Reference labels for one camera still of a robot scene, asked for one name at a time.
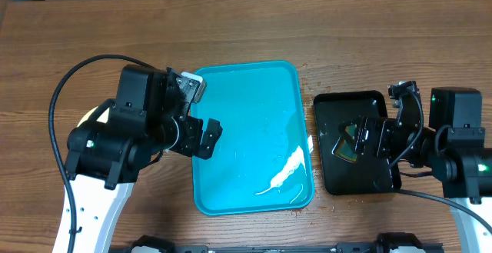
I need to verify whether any yellow-green plate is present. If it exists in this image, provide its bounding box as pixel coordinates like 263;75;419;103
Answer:
77;106;109;127

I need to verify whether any black water tray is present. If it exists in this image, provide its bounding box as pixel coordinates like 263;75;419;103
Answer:
314;91;402;195

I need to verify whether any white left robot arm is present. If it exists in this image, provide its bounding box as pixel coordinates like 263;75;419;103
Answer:
53;65;222;252

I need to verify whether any teal plastic tray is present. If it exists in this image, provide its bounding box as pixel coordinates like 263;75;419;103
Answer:
191;60;314;216

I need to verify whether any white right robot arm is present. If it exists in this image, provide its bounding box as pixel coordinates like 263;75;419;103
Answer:
332;81;491;252

